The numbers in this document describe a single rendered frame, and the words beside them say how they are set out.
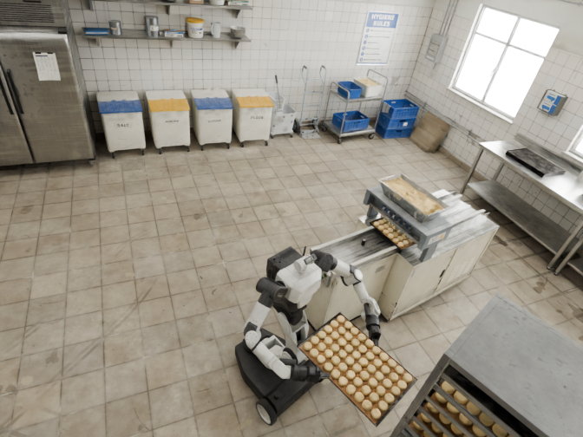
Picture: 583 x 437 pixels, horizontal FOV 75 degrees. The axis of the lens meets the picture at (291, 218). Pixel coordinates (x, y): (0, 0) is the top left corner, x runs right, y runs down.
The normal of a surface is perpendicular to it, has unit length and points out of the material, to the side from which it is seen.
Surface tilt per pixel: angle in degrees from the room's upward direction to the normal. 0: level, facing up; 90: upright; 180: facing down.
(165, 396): 0
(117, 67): 90
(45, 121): 89
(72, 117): 90
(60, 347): 0
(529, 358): 0
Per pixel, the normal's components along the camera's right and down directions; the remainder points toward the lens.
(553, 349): 0.12, -0.78
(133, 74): 0.37, 0.61
